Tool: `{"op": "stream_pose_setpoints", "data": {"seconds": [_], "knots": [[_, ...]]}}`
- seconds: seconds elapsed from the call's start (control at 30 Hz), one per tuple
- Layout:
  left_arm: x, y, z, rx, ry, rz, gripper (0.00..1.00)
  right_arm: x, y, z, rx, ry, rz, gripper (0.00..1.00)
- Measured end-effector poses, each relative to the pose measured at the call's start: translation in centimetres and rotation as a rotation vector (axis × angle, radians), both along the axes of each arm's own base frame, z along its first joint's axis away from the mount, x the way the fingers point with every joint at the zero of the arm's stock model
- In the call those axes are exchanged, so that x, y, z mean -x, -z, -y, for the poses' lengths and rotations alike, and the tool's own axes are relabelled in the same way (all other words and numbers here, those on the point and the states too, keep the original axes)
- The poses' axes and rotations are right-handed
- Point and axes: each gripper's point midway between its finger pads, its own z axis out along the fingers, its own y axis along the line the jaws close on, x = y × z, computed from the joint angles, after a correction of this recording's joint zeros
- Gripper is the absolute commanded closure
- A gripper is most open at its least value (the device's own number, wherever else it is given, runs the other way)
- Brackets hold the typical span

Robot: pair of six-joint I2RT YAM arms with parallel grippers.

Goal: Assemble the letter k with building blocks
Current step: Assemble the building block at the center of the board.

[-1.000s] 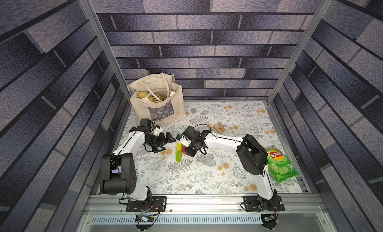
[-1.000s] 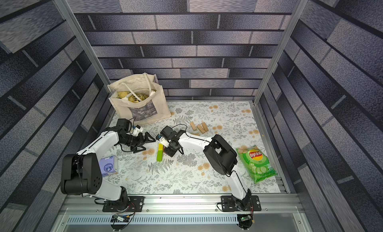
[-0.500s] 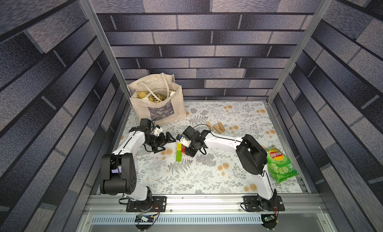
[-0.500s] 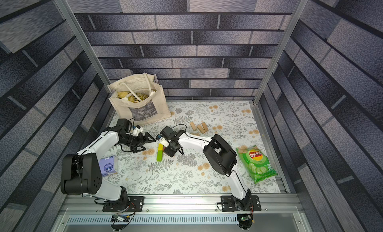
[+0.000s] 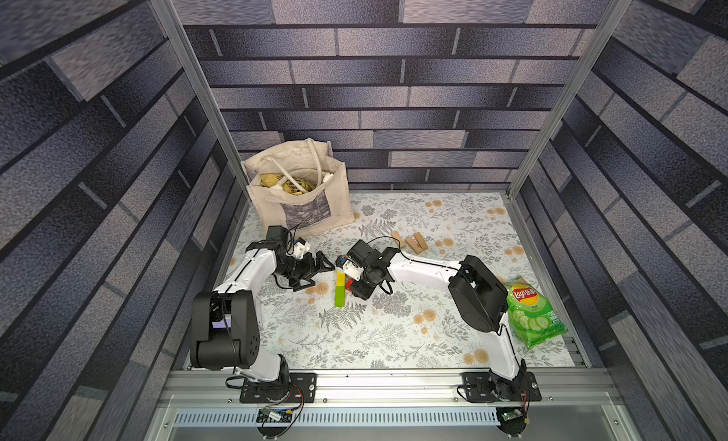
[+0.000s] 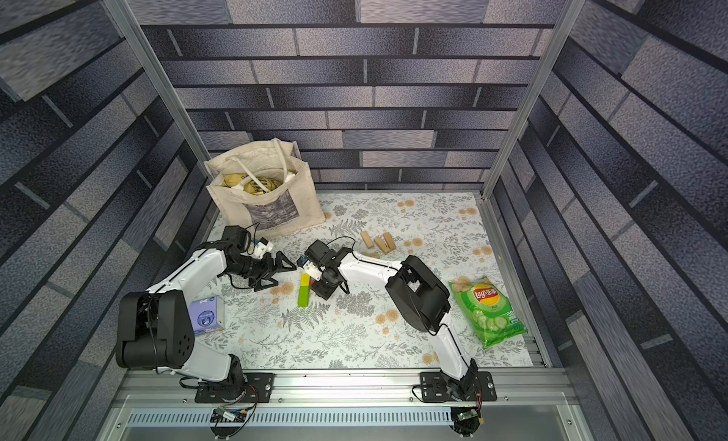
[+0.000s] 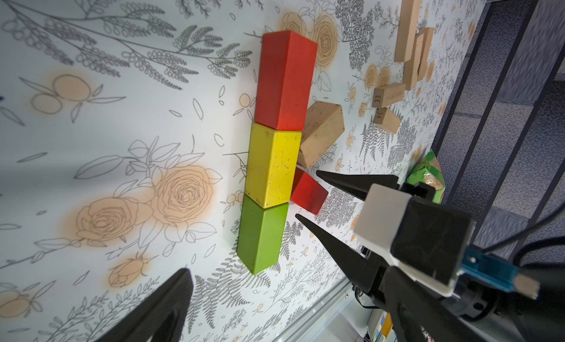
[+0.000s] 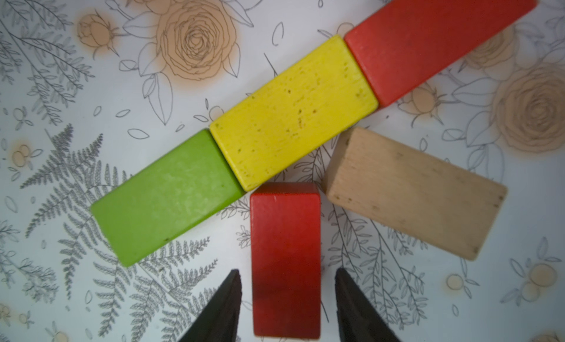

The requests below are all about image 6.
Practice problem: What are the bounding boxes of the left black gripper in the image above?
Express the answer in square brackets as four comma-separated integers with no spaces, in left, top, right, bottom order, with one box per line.
[230,250,298,289]

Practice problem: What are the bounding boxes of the green wooden block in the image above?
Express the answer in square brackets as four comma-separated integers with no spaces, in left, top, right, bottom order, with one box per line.
[298,286,310,308]

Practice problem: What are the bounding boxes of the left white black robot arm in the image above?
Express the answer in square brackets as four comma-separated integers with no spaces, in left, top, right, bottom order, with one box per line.
[115,226,296,386]

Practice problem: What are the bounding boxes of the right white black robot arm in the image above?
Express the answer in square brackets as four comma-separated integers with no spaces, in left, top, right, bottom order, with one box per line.
[297,240,479,401]

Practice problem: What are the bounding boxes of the natural block beside red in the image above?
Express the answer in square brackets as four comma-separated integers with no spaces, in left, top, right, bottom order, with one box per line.
[360,232,375,249]

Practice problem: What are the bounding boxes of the natural block numbered 49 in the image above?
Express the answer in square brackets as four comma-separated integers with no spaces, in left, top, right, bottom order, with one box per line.
[373,237,391,254]

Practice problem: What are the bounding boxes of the rightmost natural wooden block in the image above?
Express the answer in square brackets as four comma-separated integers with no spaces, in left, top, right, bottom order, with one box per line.
[383,232,396,251]

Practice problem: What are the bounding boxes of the purple white small box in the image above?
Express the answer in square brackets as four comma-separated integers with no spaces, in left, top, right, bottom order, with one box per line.
[188,296,225,337]

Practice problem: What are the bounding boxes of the beige canvas tote bag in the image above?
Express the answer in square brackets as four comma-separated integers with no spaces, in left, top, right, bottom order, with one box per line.
[205,139,325,239]

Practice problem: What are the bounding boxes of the yellow items inside bag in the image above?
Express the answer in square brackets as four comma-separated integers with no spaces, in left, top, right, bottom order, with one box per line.
[223,173,284,196]

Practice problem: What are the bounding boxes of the left circuit board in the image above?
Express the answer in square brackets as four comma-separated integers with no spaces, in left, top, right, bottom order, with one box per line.
[210,407,249,426]

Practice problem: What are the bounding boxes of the circuit board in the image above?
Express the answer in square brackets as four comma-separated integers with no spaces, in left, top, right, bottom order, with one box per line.
[210,407,249,426]
[450,407,483,437]

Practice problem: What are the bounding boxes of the green chips bag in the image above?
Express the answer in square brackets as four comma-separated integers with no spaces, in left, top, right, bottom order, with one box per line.
[449,276,528,349]

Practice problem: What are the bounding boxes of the right circuit board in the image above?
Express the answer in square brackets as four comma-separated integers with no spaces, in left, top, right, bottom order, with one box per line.
[450,407,483,437]

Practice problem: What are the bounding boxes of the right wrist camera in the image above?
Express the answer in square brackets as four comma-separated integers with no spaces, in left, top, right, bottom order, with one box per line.
[297,255,322,280]

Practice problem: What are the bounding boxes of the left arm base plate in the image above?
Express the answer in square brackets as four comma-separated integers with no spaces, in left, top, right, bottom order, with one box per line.
[195,373,276,404]

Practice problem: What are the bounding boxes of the aluminium front rail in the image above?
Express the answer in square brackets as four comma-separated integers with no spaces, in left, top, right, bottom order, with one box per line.
[111,368,577,409]

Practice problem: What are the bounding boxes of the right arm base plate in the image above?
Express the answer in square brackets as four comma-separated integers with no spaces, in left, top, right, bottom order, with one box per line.
[418,371,498,403]

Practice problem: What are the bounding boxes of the left aluminium frame post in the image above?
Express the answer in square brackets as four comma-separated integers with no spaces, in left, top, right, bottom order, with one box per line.
[102,0,210,162]

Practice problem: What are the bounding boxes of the aluminium frame post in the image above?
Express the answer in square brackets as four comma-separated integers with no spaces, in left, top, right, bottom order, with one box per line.
[480,0,593,200]
[102,0,210,162]

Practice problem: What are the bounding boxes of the right aluminium frame post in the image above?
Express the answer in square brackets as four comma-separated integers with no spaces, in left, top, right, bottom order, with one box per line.
[480,0,593,200]

